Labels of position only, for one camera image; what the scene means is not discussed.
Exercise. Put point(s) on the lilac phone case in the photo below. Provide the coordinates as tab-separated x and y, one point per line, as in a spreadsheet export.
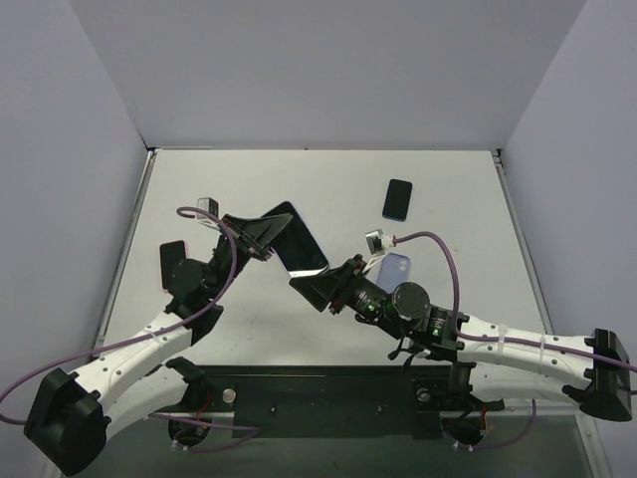
394	270

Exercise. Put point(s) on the phone in pink case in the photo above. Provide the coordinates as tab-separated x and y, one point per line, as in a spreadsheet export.
170	255

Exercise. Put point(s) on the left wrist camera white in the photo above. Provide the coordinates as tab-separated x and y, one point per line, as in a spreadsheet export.
207	207

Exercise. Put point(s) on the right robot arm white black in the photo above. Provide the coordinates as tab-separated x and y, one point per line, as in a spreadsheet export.
495	362

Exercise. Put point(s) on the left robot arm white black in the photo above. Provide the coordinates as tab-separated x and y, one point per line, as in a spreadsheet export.
75	413

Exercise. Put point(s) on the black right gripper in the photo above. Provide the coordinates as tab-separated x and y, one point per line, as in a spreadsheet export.
346	284

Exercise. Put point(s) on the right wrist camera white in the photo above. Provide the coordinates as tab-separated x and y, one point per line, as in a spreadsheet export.
378	244

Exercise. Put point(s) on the blue phone black screen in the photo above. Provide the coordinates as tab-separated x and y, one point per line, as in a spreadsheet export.
397	200

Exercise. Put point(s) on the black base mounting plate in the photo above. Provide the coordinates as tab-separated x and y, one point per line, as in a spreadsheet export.
345	401

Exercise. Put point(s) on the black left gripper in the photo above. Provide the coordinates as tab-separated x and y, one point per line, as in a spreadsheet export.
239	238

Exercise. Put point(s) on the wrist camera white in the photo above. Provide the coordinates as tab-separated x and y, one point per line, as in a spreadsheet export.
378	244
207	207

